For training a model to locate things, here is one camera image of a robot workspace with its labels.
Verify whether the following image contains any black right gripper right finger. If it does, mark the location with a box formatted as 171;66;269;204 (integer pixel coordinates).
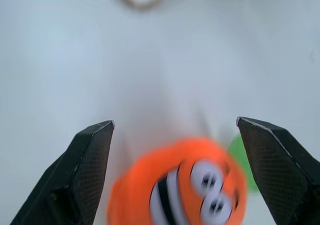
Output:
235;116;320;225

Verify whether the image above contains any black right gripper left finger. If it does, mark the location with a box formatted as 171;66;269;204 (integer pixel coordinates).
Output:
10;120;116;225

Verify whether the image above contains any orange carrot plush toy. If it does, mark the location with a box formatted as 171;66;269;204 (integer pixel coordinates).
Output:
106;132;261;225

